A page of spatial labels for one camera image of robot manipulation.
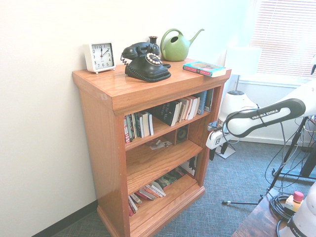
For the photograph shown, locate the dark green hardcover book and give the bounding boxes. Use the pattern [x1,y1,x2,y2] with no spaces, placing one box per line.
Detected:
[204,88,214,112]

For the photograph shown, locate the dark ceramic vase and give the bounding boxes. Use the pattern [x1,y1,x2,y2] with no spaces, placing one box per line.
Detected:
[148,36,160,54]

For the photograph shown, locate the large dark green book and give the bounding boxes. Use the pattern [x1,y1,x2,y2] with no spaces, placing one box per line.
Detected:
[155,169,187,190]

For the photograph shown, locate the teal and red book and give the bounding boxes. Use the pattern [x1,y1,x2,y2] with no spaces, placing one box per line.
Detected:
[182,61,227,78]

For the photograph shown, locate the wooden bookshelf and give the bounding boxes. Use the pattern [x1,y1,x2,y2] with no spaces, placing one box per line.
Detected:
[72,58,233,237]

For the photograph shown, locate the red white leaning book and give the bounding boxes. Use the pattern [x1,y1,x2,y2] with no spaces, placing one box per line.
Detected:
[128,194,143,217]

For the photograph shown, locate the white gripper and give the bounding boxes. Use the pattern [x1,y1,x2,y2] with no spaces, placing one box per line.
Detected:
[206,130,229,161]

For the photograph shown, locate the red edged white book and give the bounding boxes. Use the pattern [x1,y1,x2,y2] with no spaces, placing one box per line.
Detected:
[185,96,196,120]

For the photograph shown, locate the black camera tripod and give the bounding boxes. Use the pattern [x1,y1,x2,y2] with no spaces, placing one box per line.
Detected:
[221,118,316,205]

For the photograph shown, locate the red and white spine book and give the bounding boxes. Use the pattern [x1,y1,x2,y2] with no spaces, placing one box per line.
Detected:
[123,115,132,144]

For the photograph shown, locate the green watering can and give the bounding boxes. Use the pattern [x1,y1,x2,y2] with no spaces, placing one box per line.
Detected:
[160,28,205,62]

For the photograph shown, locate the small wooden speaker box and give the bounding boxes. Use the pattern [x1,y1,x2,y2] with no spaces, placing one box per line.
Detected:
[172,124,190,146]

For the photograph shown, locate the blue hardcover book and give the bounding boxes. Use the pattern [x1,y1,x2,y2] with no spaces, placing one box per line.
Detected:
[194,91,208,116]

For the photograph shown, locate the window blinds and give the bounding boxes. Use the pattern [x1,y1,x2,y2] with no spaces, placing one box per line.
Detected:
[249,0,316,75]

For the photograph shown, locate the black Why We Sleep book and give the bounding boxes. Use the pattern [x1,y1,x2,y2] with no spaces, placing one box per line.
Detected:
[148,101,180,127]

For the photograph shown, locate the green spine paperback book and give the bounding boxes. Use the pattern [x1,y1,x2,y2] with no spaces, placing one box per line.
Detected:
[129,114,137,140]

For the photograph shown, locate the red lying paperback book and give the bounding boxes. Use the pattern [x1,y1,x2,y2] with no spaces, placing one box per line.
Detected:
[135,189,158,201]

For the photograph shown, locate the coiled black cable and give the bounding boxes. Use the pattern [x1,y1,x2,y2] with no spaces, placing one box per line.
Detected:
[270,193,298,221]

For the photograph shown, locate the white floor lamp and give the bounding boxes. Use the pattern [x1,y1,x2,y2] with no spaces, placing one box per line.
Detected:
[214,46,263,159]

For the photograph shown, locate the loose paper cards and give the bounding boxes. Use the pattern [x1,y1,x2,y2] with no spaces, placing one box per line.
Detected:
[149,139,173,150]

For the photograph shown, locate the black furniture leg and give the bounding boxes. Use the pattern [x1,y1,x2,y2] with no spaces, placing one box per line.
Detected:
[301,148,316,177]

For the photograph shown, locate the white lying paperback book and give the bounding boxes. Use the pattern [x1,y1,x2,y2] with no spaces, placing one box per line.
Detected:
[145,181,167,198]

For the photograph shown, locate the yellow emergency stop button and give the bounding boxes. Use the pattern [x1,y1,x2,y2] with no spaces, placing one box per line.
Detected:
[285,191,305,213]

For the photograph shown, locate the dark cover paperback book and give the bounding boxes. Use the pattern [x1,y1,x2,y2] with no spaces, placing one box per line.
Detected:
[134,113,144,139]

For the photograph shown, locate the black and white picture book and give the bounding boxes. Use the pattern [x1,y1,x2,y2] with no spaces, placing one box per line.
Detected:
[179,155,198,179]

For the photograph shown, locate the brown spine paperback book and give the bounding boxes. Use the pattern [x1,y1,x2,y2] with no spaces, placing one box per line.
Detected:
[177,100,184,123]

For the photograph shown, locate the black vintage rotary telephone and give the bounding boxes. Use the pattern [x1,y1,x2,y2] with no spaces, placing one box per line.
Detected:
[120,42,172,83]

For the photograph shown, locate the white paged blue book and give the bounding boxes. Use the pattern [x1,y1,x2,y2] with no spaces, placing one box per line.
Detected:
[147,112,155,136]

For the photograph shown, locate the cream paperback book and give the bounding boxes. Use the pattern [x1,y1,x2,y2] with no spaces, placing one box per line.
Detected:
[181,98,189,121]

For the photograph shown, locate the white square alarm clock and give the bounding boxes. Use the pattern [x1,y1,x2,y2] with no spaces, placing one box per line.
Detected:
[82,41,117,74]

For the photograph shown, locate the dark blue paperback book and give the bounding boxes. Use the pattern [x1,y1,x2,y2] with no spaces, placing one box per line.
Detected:
[140,111,150,138]

